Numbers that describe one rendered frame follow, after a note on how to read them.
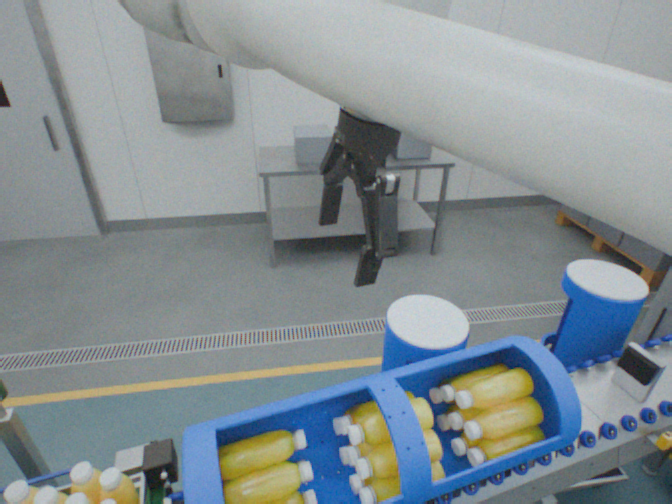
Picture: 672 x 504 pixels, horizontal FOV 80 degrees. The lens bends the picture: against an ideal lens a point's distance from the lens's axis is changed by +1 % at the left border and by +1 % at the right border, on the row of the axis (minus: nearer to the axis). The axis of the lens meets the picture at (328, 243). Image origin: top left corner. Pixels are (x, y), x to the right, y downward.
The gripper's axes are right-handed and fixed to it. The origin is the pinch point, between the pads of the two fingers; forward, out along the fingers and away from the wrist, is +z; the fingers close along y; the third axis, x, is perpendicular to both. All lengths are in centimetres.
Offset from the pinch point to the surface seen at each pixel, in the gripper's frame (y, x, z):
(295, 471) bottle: 8, -6, 58
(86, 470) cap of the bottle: -9, -48, 63
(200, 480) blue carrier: 8, -25, 45
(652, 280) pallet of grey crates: -69, 334, 163
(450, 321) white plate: -23, 61, 67
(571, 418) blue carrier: 22, 55, 46
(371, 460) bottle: 13, 9, 53
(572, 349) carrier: -10, 124, 91
